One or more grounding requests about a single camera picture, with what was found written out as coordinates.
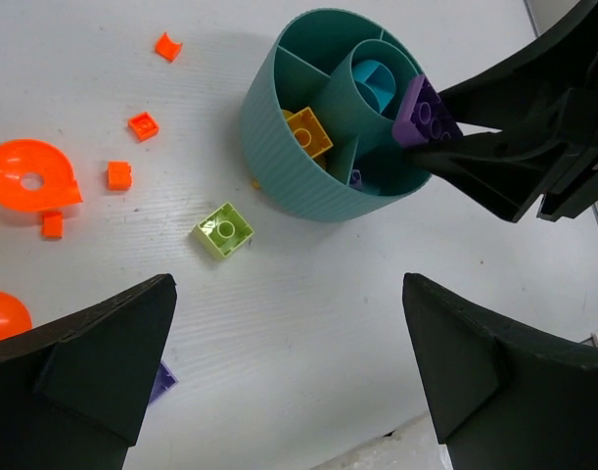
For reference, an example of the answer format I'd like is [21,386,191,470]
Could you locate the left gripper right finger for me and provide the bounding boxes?
[402,273,598,469]

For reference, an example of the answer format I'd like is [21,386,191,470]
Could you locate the orange round lego upper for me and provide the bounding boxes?
[0,139,83,212]

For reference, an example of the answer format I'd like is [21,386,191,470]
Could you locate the teal oval lego piece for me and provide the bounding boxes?
[351,60,396,114]

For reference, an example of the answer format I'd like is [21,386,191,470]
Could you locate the orange round lego lower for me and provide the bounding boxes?
[0,291,33,341]

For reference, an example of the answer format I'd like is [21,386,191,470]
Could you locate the lavender square lego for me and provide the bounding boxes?
[148,361,178,405]
[348,168,363,191]

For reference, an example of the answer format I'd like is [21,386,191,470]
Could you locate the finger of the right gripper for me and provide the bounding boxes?
[408,129,568,223]
[440,1,598,129]

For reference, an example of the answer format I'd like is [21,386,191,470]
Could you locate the tiny orange lego lower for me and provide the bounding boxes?
[107,161,132,191]

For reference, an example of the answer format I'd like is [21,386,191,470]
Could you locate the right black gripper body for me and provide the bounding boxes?
[536,28,598,221]

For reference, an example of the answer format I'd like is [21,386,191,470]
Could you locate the lavender square lego bottom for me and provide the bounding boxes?
[348,168,363,191]

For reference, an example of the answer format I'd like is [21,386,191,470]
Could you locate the tiny orange lego top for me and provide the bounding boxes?
[155,31,183,63]

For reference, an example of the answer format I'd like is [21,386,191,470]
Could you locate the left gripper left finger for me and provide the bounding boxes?
[0,274,177,469]

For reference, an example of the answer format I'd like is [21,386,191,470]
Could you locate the dark purple long lego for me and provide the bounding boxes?
[391,74,463,149]

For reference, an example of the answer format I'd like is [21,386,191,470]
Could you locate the green square lego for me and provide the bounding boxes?
[191,202,254,260]

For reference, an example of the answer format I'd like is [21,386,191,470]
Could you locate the yellow orange square lego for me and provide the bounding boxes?
[286,107,334,159]

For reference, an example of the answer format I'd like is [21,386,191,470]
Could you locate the teal round divided container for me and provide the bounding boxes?
[240,8,430,222]

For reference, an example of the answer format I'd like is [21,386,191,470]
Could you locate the tiny orange lego by round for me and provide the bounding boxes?
[41,211,64,240]

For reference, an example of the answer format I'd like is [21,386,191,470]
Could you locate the tiny orange lego middle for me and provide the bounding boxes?
[128,112,160,142]

